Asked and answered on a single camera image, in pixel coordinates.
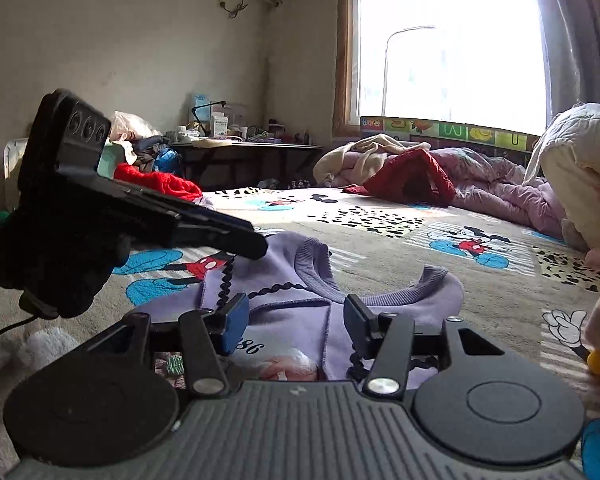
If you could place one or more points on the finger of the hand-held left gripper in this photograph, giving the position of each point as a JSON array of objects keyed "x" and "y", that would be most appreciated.
[{"x": 220, "y": 232}]

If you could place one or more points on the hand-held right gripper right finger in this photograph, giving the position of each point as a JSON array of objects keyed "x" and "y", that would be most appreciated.
[{"x": 357, "y": 322}]

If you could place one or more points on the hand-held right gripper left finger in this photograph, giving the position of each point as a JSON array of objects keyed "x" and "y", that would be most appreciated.
[{"x": 236, "y": 325}]

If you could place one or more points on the purple sweatshirt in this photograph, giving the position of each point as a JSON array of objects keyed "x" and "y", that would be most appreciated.
[{"x": 290, "y": 320}]

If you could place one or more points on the heap of mixed clothes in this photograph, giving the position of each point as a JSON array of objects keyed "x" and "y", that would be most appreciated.
[{"x": 130, "y": 125}]

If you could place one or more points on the person's left hand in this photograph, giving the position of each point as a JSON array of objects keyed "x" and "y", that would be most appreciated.
[{"x": 55, "y": 260}]

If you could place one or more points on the light green box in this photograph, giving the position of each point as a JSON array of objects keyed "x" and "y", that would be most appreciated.
[{"x": 111, "y": 160}]

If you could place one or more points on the crumpled red knitted garment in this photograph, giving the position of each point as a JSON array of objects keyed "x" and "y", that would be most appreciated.
[{"x": 165, "y": 185}]

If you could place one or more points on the blue plastic bag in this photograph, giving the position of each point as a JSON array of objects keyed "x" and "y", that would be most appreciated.
[{"x": 167, "y": 162}]

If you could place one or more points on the black desk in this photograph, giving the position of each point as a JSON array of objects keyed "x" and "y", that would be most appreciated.
[{"x": 260, "y": 146}]

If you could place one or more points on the white box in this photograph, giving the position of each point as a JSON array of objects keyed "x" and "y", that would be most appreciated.
[{"x": 220, "y": 127}]

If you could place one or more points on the black desk lamp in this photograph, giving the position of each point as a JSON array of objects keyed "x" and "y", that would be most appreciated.
[{"x": 196, "y": 110}]

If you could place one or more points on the cream fleece blanket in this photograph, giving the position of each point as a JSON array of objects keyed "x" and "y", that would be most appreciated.
[{"x": 350, "y": 160}]

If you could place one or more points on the red padded jacket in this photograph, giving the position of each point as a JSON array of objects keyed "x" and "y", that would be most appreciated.
[{"x": 415, "y": 175}]

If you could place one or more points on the pink quilt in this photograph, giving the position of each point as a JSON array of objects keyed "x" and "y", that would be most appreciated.
[{"x": 505, "y": 185}]

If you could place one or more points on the colourful alphabet play mat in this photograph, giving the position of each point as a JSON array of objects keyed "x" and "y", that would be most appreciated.
[{"x": 430, "y": 127}]

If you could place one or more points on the white duvet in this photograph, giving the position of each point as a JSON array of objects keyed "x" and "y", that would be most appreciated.
[{"x": 580, "y": 160}]

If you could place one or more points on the wooden framed window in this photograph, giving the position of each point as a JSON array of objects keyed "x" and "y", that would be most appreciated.
[{"x": 455, "y": 60}]

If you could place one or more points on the grey curtain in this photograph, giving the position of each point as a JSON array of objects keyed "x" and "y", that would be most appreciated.
[{"x": 580, "y": 35}]

